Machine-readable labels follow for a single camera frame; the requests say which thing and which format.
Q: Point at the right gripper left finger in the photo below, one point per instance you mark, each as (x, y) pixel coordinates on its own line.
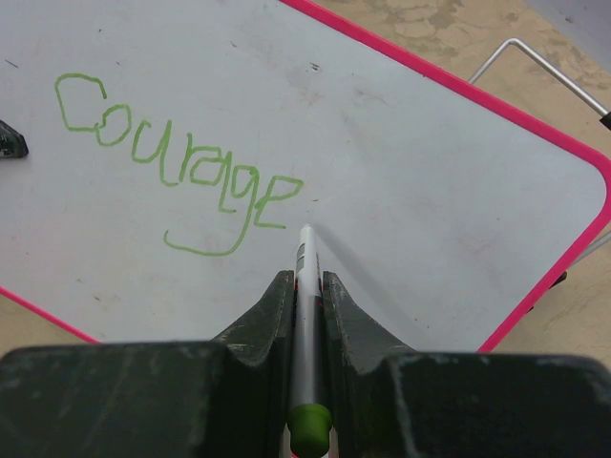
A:
(225, 397)

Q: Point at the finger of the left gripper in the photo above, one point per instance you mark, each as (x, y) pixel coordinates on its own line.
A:
(12, 143)

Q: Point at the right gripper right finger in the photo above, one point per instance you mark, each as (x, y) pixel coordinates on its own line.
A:
(392, 401)

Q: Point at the white whiteboard marker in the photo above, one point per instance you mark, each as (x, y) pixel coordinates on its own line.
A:
(309, 419)

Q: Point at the pink framed whiteboard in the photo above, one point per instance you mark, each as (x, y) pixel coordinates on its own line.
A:
(177, 148)

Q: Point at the wire whiteboard stand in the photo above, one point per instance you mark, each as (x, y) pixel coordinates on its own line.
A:
(575, 89)

